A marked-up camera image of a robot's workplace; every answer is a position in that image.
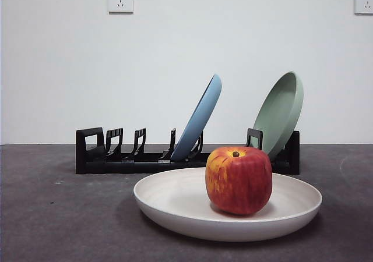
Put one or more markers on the cream yellow round plate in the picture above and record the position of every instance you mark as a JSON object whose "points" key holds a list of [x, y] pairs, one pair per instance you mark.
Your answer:
{"points": [[175, 201]]}

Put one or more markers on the red yellow apple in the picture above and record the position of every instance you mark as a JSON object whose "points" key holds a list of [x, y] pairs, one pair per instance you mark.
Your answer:
{"points": [[239, 183]]}

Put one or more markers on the blue round plate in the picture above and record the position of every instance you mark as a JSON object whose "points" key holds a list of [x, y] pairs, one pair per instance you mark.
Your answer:
{"points": [[201, 113]]}

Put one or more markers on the black plastic plate rack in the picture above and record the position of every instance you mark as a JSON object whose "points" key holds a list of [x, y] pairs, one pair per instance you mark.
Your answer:
{"points": [[116, 166]]}

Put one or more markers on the green round plate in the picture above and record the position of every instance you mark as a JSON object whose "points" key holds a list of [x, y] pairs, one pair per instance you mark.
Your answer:
{"points": [[277, 113]]}

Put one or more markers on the white wall socket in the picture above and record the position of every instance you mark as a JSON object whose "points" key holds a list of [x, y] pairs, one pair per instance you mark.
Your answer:
{"points": [[364, 1], [121, 0]]}

